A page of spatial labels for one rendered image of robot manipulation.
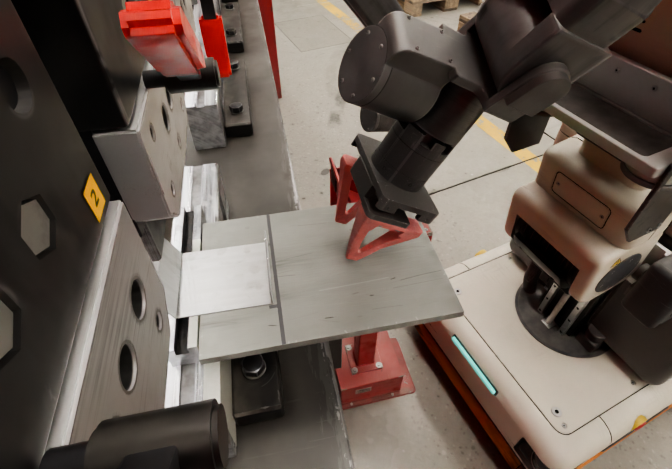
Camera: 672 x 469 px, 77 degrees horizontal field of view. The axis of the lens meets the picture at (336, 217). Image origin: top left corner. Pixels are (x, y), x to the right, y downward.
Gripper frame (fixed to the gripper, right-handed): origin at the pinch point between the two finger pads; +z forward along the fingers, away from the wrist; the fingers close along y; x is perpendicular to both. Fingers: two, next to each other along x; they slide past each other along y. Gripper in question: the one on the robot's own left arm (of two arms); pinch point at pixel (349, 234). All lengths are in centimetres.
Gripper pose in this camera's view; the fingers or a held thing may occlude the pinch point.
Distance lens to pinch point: 45.8
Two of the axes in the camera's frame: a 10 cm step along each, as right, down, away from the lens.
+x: 8.5, 2.3, 4.7
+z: -4.8, 6.9, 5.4
